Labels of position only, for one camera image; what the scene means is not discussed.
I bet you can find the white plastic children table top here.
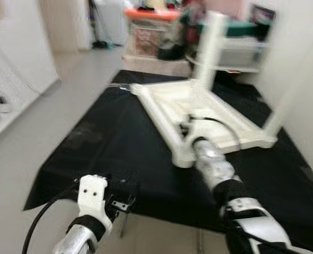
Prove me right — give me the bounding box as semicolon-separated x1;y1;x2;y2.
130;79;279;169

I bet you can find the black table cloth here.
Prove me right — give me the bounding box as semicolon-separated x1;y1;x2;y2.
23;69;313;254

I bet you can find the black round wok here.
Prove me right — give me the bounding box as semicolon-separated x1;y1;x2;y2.
184;50;226;74

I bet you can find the white low storage box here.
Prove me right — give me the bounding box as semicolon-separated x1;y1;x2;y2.
122;53;191;77

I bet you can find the black glossy bag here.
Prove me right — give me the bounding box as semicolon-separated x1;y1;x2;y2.
158;21;191;60

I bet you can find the clear plastic storage bin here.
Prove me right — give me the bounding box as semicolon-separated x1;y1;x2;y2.
215;34;268;67

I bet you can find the red printed carton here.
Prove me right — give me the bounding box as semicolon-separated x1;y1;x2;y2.
133;25;168;55

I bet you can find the green round pot lid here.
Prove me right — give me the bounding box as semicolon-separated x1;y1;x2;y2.
196;20;263;37

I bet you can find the clear storage box orange lid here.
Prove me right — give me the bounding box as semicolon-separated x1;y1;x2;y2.
125;6;181;56

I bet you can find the black floor mop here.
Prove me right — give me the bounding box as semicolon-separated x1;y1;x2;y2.
90;0;112;49

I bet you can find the pink storage box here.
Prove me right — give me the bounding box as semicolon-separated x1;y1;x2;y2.
183;0;252;19

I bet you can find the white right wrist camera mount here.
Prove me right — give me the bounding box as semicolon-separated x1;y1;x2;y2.
195;119;216;139

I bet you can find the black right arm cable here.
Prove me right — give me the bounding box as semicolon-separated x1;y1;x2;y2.
191;115;244;159

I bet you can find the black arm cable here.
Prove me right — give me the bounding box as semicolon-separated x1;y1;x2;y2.
191;115;244;159
22;183;80;254

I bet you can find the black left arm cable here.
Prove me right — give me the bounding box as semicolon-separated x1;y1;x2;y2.
22;183;80;254

